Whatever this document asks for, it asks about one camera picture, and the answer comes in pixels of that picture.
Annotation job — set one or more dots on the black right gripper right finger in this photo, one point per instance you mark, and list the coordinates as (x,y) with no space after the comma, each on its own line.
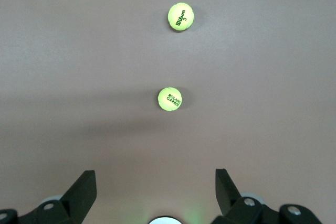
(231,203)

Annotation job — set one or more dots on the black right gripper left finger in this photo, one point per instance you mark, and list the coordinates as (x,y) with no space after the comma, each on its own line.
(76,200)

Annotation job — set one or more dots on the yellow Roland Garros tennis ball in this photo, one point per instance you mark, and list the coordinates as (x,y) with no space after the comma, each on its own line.
(165,103)

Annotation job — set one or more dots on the yellow Wilson tennis ball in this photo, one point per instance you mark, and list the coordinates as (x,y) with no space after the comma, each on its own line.
(181,10)

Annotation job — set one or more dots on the brown table mat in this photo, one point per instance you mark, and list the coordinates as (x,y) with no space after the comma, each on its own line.
(78,77)

